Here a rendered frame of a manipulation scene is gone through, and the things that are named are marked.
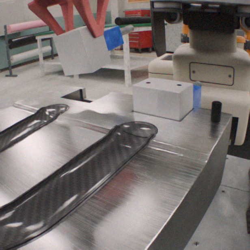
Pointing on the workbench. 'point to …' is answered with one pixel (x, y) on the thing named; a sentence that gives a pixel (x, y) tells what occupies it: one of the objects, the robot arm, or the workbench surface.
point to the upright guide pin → (216, 111)
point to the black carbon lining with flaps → (65, 176)
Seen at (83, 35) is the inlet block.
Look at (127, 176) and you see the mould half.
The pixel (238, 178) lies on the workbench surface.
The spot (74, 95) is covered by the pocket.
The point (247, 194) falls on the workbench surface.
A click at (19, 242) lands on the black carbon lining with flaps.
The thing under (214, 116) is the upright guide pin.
